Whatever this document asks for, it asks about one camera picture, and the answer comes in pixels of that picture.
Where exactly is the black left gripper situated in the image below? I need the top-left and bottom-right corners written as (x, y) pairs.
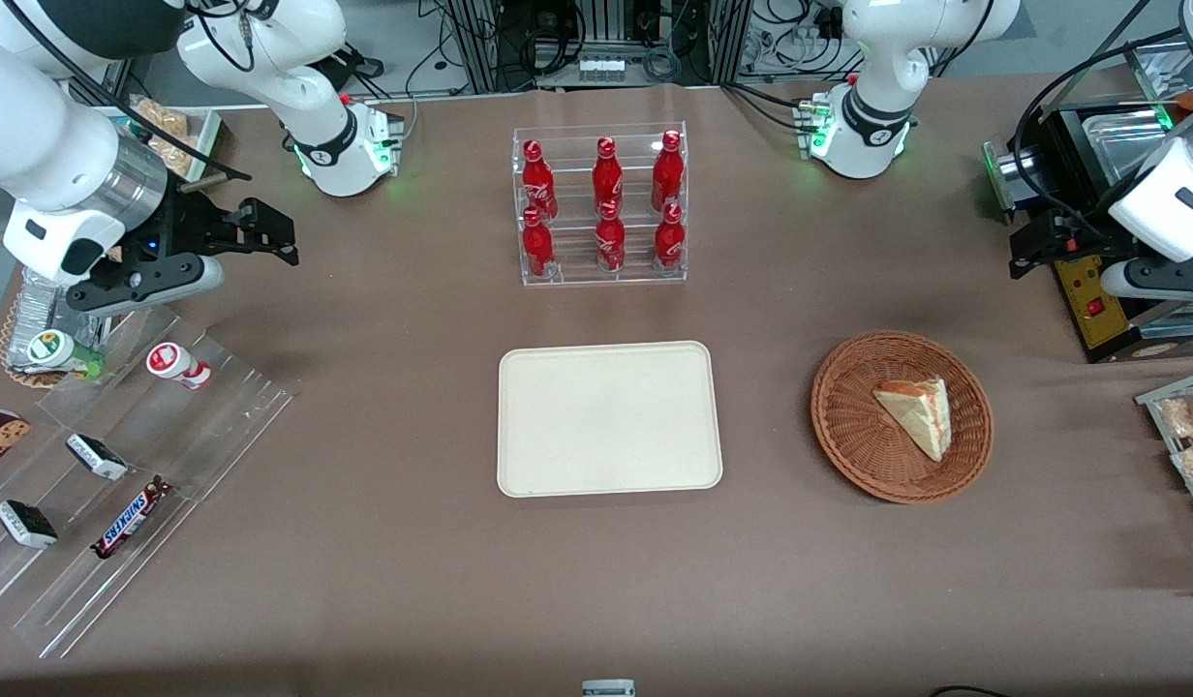
top-left (1008, 210), bottom-right (1137, 283)

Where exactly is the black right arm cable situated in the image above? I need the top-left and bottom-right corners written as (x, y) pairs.
top-left (4, 0), bottom-right (254, 183)

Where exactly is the grey wire tray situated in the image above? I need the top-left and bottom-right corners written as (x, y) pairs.
top-left (1135, 368), bottom-right (1193, 541)

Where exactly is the small wicker basket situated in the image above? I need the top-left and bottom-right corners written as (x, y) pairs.
top-left (0, 288), bottom-right (75, 390)

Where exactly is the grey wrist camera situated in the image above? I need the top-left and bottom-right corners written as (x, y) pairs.
top-left (66, 254), bottom-right (226, 318)
top-left (1100, 256), bottom-right (1193, 302)

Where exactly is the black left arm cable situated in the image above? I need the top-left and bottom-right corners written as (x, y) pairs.
top-left (1009, 27), bottom-right (1184, 243)

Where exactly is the red cola bottle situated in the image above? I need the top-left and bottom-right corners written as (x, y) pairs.
top-left (596, 200), bottom-right (627, 273)
top-left (654, 202), bottom-right (686, 271)
top-left (651, 130), bottom-right (686, 212)
top-left (522, 207), bottom-right (556, 280)
top-left (592, 136), bottom-right (625, 212)
top-left (522, 139), bottom-right (559, 222)

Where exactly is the red capped yogurt bottle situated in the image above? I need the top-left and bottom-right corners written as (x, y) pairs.
top-left (146, 342), bottom-right (212, 390)

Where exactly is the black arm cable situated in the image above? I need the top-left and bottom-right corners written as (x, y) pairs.
top-left (4, 0), bottom-right (254, 183)
top-left (1009, 27), bottom-right (1184, 243)

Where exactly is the aluminium frame post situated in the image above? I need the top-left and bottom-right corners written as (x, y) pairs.
top-left (711, 0), bottom-right (754, 86)
top-left (445, 0), bottom-right (499, 94)

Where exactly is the black oven appliance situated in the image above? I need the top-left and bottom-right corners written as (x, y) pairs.
top-left (982, 44), bottom-right (1193, 365)

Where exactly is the clear ribbed plastic container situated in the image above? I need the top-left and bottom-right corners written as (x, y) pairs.
top-left (19, 266), bottom-right (109, 351)

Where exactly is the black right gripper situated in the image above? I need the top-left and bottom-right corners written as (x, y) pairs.
top-left (122, 186), bottom-right (301, 274)

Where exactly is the clear acrylic stepped display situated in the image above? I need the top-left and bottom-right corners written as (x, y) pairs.
top-left (0, 305), bottom-right (295, 661)

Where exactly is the brown wicker basket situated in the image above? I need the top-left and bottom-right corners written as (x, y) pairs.
top-left (811, 331), bottom-right (994, 505)

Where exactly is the clear acrylic bottle rack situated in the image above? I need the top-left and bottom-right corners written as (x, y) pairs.
top-left (511, 122), bottom-right (688, 287)

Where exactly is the tray holding breads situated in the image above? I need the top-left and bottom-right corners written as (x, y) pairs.
top-left (103, 95), bottom-right (226, 187)

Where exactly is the black white snack bar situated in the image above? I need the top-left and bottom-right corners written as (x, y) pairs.
top-left (66, 433), bottom-right (130, 482)
top-left (0, 500), bottom-right (59, 550)

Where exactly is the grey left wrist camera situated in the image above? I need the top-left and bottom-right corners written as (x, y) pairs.
top-left (1100, 256), bottom-right (1193, 302)

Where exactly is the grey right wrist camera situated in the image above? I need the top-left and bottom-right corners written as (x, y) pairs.
top-left (66, 254), bottom-right (226, 318)

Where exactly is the Snickers chocolate bar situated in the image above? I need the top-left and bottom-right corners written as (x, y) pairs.
top-left (90, 476), bottom-right (174, 560)

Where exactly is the green capped yogurt bottle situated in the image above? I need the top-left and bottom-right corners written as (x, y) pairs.
top-left (27, 329), bottom-right (106, 379)

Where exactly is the cream plastic tray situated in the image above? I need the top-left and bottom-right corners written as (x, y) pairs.
top-left (497, 340), bottom-right (724, 499)

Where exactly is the wrapped brown bread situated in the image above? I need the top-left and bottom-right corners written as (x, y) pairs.
top-left (135, 97), bottom-right (192, 142)
top-left (151, 136), bottom-right (202, 181)

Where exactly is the triangular sandwich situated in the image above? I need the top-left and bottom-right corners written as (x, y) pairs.
top-left (872, 377), bottom-right (952, 463)

